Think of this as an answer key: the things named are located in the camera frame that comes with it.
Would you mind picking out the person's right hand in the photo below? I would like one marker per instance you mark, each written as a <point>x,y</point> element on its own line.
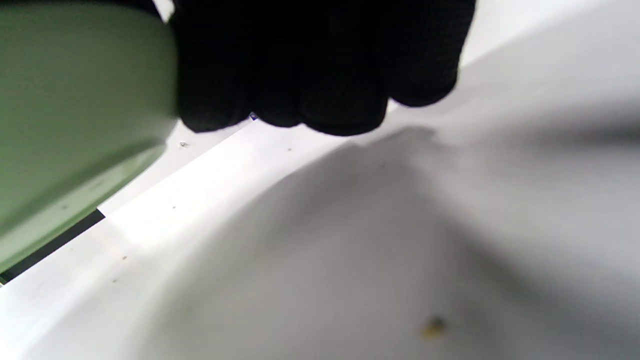
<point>320,60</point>

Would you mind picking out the green seasoning dish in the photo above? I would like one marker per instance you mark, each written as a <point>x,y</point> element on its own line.
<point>80,110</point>

